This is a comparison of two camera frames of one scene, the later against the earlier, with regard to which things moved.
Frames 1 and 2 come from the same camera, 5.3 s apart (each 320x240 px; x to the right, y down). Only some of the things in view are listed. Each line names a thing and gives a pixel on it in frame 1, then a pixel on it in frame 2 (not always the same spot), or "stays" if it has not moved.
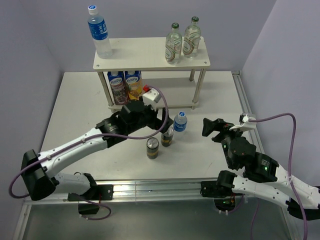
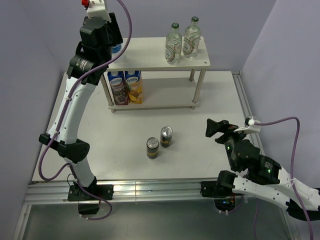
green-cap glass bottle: [192, 39] stays
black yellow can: [152, 144] stays
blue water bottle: [180, 122] -> [116, 49]
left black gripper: [156, 123] -> [112, 26]
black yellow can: [167, 137] stays
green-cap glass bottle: [174, 45] stays
